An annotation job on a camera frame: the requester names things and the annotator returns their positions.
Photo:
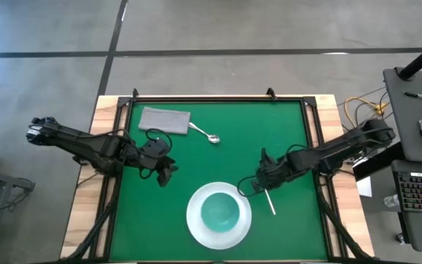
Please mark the white paper sheet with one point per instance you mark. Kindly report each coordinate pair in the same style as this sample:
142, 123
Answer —
365, 187

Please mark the white chopstick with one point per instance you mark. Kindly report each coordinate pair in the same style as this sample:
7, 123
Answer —
270, 203

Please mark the grey cloth napkin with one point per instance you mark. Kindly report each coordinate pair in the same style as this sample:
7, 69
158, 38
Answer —
163, 120

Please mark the black pole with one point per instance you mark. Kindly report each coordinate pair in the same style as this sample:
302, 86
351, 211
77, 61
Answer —
421, 58

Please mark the white plate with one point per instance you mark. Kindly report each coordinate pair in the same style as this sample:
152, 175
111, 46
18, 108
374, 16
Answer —
196, 227

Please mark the grey desk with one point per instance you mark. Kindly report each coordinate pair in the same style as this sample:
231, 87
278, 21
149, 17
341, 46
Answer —
409, 121

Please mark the black backlit keyboard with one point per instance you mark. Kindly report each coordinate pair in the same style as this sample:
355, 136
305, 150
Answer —
420, 192

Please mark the teal bowl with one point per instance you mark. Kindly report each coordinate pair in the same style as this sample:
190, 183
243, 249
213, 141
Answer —
220, 212

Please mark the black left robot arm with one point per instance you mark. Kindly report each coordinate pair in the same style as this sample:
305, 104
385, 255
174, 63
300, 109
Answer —
83, 144

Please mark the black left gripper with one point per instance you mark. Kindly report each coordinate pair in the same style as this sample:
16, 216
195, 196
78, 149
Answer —
154, 154

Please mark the black table frame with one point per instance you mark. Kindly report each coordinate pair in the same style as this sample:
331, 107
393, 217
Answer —
214, 98

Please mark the green table mat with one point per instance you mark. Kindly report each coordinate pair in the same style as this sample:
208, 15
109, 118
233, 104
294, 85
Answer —
152, 220

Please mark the silver metal spoon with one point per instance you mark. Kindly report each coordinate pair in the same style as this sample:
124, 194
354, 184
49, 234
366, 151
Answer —
214, 138

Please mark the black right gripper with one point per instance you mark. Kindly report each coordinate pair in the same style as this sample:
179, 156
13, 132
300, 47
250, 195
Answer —
273, 170

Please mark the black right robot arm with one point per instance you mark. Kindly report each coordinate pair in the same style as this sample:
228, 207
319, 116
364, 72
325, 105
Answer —
343, 146

